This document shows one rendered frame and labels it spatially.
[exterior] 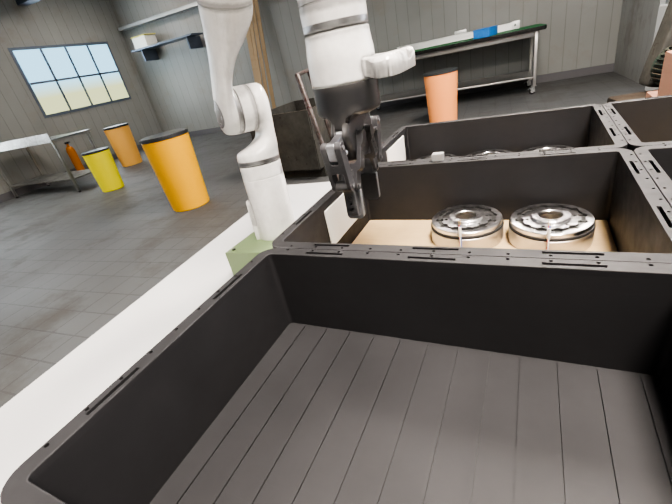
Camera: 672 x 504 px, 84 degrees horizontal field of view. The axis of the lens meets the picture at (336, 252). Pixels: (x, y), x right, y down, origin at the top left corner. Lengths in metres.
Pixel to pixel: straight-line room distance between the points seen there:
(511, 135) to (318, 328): 0.63
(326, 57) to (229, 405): 0.37
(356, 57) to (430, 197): 0.31
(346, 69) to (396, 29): 7.41
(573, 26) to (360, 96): 7.35
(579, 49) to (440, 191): 7.18
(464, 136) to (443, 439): 0.71
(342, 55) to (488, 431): 0.37
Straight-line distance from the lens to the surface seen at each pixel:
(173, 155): 4.03
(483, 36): 6.45
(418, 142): 0.96
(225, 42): 0.77
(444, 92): 5.27
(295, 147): 4.00
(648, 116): 0.95
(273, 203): 0.85
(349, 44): 0.43
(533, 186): 0.64
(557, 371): 0.41
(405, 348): 0.42
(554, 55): 7.74
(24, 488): 0.32
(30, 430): 0.80
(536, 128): 0.93
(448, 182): 0.65
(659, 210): 0.49
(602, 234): 0.63
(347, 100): 0.43
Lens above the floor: 1.12
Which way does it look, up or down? 27 degrees down
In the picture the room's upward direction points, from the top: 13 degrees counter-clockwise
